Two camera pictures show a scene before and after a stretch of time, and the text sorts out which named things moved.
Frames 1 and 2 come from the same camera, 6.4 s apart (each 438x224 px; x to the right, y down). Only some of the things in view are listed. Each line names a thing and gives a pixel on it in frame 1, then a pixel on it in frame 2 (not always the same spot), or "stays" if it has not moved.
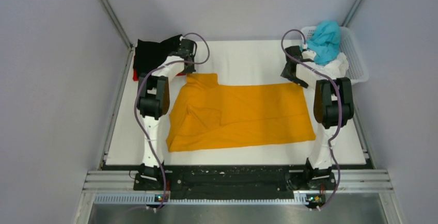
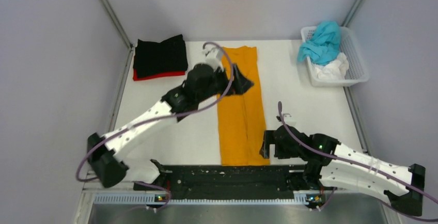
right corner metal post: [358, 1] stays
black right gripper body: [290, 76] -> [282, 152]
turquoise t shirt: [325, 41] stays
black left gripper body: [189, 69] -> [220, 82]
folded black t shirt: [149, 55] stays
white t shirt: [335, 69] stays
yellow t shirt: [205, 114] -> [241, 122]
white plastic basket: [357, 70] stays
